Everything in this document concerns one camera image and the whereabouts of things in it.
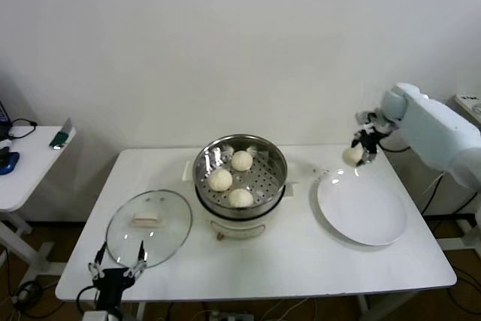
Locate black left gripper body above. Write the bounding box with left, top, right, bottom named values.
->
left=92, top=267, right=135, bottom=309

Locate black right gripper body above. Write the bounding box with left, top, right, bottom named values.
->
left=355, top=131, right=381, bottom=155

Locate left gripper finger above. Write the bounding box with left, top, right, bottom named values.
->
left=87, top=241, right=107, bottom=281
left=125, top=240, right=147, bottom=277

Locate white steamed baozi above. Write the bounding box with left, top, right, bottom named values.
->
left=228, top=187, right=254, bottom=209
left=231, top=150, right=253, bottom=172
left=341, top=147, right=365, bottom=168
left=208, top=168, right=233, bottom=192

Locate round glass pot lid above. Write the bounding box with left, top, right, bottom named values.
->
left=105, top=189, right=194, bottom=268

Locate stainless steel steamer basket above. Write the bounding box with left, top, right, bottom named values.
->
left=183, top=133, right=301, bottom=221

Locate white round plate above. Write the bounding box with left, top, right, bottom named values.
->
left=310, top=168, right=409, bottom=247

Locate white electric cooking pot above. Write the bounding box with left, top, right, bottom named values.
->
left=195, top=181, right=298, bottom=242

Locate white side table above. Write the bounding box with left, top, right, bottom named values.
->
left=0, top=124, right=78, bottom=280

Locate blue computer mouse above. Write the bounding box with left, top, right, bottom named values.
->
left=0, top=150, right=22, bottom=175

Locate dark laptop computer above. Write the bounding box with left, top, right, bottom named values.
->
left=0, top=97, right=12, bottom=141

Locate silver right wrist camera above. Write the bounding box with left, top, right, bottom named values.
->
left=355, top=108, right=400, bottom=133

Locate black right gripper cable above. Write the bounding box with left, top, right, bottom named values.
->
left=377, top=135, right=413, bottom=153

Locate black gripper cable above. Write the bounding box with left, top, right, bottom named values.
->
left=377, top=135, right=413, bottom=153
left=77, top=285, right=101, bottom=313

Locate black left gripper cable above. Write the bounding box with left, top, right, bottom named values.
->
left=77, top=285, right=101, bottom=313

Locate white wall cable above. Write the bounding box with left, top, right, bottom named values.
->
left=419, top=172, right=447, bottom=195

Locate black wall cable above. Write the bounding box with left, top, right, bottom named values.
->
left=421, top=181, right=481, bottom=217

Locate black floor cable bundle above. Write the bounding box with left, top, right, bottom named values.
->
left=13, top=278, right=44, bottom=310

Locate green handled metal scraper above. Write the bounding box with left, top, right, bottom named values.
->
left=49, top=117, right=74, bottom=150

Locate black cable with plug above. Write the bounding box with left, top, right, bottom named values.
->
left=8, top=117, right=39, bottom=140

